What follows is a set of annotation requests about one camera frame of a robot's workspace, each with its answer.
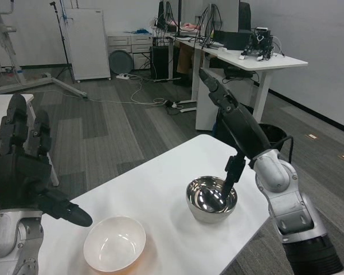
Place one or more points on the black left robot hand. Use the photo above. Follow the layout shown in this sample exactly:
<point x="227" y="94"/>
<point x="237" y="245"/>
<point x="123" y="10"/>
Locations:
<point x="20" y="177"/>

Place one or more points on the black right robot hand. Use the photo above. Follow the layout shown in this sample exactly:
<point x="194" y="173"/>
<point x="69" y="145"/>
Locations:
<point x="243" y="129"/>

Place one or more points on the metal bowl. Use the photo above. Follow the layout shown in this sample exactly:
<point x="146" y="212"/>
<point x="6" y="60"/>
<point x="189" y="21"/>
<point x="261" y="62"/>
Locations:
<point x="209" y="213"/>

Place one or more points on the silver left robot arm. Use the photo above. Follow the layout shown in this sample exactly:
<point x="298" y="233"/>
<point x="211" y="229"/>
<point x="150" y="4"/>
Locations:
<point x="8" y="235"/>

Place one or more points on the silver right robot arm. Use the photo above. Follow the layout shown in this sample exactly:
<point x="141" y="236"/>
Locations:
<point x="289" y="206"/>

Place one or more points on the white ceramic bowl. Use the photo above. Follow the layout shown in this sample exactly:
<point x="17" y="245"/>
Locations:
<point x="114" y="243"/>

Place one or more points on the black trash bin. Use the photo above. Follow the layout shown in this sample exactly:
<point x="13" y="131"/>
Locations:
<point x="275" y="134"/>

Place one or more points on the black under-desk power box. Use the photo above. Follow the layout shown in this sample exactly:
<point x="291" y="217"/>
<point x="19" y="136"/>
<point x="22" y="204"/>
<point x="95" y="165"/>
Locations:
<point x="238" y="73"/>

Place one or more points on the long white office desk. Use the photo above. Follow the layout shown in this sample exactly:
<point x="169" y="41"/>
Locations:
<point x="275" y="61"/>

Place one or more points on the black floor power strip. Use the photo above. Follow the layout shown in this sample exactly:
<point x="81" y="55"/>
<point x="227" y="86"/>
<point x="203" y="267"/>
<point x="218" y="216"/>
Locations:
<point x="172" y="104"/>

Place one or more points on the small black desktop robot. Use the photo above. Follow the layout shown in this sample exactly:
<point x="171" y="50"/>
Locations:
<point x="261" y="43"/>

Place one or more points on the black box on desk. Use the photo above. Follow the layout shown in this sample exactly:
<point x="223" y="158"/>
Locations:
<point x="235" y="40"/>

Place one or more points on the brown cardboard box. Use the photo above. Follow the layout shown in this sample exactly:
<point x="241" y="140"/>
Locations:
<point x="185" y="61"/>

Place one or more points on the black computer tower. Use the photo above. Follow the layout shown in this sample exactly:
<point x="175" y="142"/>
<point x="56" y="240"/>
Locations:
<point x="160" y="64"/>

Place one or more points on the black office chair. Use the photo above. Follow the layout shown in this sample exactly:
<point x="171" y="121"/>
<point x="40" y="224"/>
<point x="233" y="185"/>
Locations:
<point x="245" y="15"/>

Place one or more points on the pink object on desk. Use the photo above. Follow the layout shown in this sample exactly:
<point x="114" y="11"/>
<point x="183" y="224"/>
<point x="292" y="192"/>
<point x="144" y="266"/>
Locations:
<point x="190" y="26"/>

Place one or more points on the grey desk partition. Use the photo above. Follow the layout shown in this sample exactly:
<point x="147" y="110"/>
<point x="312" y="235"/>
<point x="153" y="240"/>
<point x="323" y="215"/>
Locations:
<point x="226" y="14"/>

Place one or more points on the black upright pole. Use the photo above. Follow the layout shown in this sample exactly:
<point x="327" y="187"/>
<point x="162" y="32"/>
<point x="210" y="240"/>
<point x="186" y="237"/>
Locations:
<point x="180" y="17"/>

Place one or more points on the white power strip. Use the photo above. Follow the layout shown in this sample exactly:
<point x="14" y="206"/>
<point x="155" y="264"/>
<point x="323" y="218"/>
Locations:
<point x="123" y="76"/>

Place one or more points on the grey drawer cabinet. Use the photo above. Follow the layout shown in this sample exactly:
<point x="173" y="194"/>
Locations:
<point x="137" y="43"/>

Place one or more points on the grey round tray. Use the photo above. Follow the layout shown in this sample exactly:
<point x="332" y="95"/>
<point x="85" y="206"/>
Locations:
<point x="120" y="62"/>

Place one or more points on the blue object on drawers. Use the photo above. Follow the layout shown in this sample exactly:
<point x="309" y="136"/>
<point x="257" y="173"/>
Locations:
<point x="140" y="31"/>

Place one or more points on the black tripod stand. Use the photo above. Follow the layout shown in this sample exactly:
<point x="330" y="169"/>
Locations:
<point x="61" y="37"/>

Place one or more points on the white tall cabinet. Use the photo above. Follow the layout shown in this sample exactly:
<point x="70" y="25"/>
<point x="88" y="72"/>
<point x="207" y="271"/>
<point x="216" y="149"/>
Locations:
<point x="86" y="46"/>

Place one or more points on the white gantry frame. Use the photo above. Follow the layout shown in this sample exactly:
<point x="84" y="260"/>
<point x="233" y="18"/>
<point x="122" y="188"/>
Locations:
<point x="14" y="57"/>

